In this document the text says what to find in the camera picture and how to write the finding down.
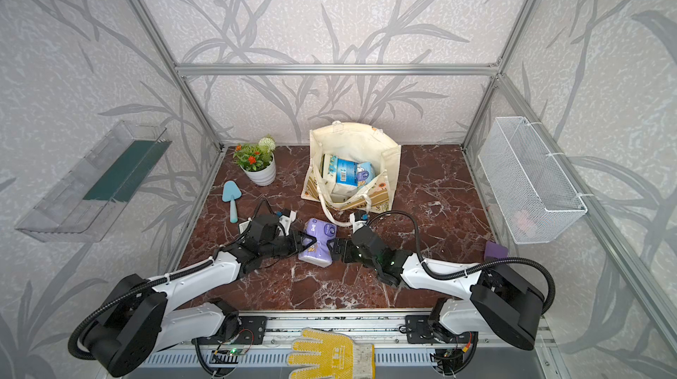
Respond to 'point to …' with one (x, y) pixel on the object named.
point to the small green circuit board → (235, 352)
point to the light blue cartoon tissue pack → (365, 173)
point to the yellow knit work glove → (340, 358)
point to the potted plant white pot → (257, 161)
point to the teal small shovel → (230, 193)
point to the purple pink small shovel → (494, 249)
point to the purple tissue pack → (319, 253)
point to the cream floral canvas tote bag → (362, 141)
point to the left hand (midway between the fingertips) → (315, 243)
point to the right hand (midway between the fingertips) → (336, 241)
